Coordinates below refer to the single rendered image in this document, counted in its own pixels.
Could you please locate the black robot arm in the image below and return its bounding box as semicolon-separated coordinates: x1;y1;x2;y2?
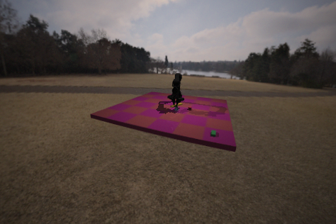
169;73;182;100

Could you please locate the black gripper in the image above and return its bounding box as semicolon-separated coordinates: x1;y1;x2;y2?
172;92;184;105

